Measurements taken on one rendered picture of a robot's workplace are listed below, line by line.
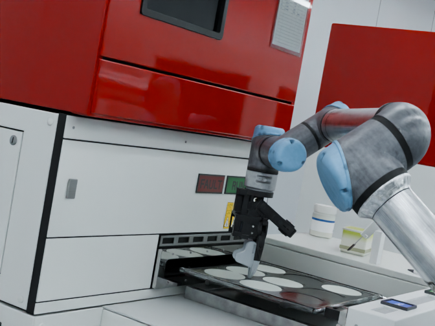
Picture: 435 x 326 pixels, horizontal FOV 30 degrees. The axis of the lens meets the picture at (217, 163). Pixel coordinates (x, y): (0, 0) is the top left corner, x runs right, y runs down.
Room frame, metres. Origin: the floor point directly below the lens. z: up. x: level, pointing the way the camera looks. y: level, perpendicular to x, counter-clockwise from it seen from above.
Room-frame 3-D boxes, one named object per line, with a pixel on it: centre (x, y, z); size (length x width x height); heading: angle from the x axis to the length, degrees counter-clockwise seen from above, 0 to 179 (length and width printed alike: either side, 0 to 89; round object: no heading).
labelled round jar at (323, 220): (2.47, -0.35, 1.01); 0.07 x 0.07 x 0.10
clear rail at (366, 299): (1.86, -0.36, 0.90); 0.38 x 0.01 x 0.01; 147
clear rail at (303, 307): (1.80, -0.11, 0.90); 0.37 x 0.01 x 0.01; 57
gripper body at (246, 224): (1.93, -0.10, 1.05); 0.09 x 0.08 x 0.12; 98
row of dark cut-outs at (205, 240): (2.06, -0.02, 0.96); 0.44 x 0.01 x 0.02; 147
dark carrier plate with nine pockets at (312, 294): (1.96, -0.21, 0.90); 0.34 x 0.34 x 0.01; 57
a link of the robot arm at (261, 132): (1.93, -0.11, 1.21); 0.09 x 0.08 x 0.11; 19
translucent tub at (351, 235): (2.22, -0.41, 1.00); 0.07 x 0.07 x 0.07; 66
